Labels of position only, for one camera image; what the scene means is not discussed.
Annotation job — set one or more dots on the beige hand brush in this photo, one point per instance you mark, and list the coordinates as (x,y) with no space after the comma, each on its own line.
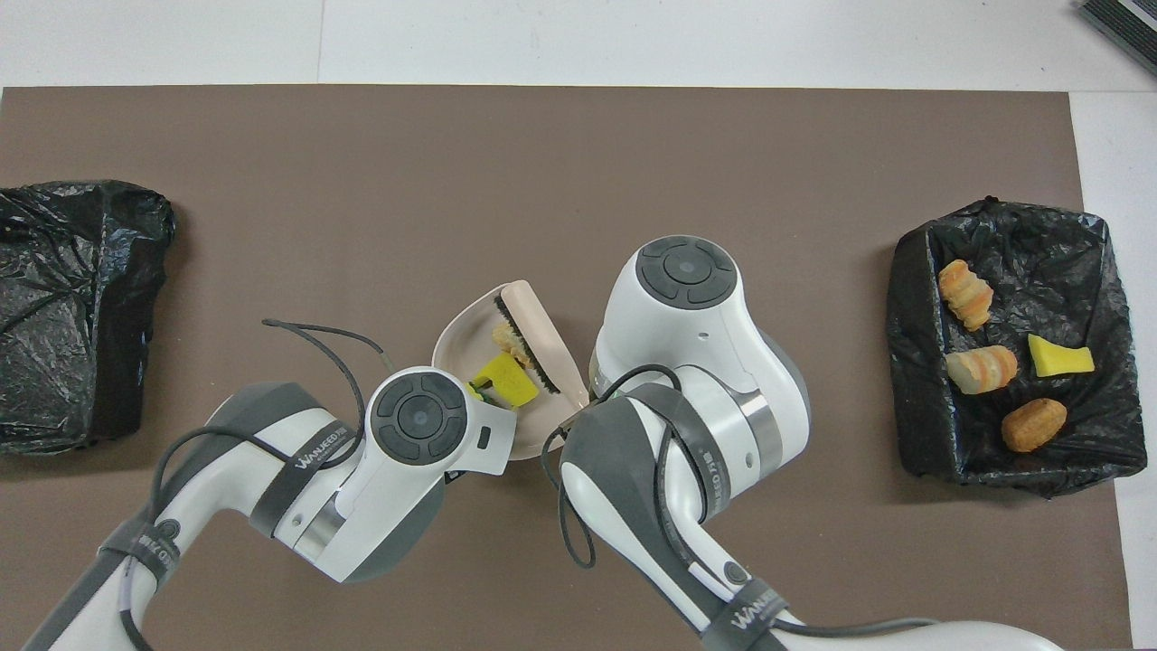
(542,334)

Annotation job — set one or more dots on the orange striped toy croissant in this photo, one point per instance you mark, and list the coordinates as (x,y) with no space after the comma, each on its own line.
(510,340)

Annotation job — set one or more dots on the notched yellow sponge piece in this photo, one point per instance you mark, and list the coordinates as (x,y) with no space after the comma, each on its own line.
(508,380)

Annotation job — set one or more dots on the beige plastic dustpan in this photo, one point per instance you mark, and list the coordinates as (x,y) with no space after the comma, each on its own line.
(461,348)

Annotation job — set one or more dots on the pale croissant half piece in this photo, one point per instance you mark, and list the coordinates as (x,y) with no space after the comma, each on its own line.
(981,369)
(965,294)

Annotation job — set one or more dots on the brown oval bread roll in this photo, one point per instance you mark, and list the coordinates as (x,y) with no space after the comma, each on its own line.
(1033,425)

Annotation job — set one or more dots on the small yellow sponge piece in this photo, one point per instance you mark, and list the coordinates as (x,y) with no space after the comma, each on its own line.
(1053,359)

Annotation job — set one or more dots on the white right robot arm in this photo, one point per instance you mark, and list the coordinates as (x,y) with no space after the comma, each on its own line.
(687,380)

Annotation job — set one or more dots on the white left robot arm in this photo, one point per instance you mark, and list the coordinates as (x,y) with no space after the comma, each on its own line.
(380,470)

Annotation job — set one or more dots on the bin with black bag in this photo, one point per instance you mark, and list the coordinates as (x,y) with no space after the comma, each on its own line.
(931,434)
(72,316)

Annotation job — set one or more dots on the brown table mat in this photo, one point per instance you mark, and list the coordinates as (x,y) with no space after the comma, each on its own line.
(362,181)

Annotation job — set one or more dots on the dark ribbed device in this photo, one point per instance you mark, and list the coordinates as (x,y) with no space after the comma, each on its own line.
(1125,23)

